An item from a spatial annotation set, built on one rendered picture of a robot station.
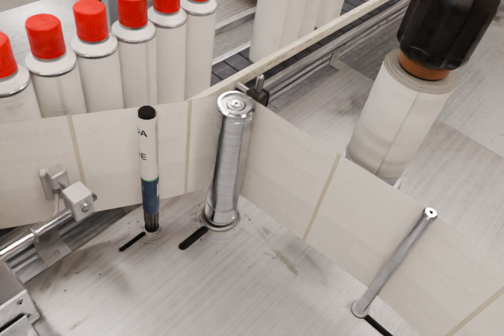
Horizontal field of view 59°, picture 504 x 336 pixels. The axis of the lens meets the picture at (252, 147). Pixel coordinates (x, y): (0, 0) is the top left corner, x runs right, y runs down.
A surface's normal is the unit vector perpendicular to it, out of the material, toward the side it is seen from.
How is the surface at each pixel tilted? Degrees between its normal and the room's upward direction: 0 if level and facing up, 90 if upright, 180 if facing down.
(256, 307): 0
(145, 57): 90
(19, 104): 90
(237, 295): 0
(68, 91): 90
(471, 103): 0
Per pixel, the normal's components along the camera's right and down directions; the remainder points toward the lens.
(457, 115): 0.14, -0.68
